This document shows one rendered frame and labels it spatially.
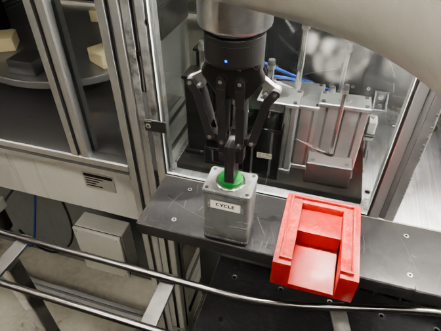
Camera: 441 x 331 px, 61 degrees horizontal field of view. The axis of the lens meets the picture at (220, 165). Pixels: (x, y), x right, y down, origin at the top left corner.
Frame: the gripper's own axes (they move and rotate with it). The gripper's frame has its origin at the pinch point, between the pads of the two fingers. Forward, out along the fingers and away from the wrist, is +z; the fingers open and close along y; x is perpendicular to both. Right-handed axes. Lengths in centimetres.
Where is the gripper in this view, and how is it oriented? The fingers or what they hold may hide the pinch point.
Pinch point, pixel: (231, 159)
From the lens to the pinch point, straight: 57.6
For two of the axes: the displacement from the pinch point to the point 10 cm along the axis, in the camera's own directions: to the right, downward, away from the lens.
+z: 0.0, 7.6, 6.4
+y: -9.6, -1.9, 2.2
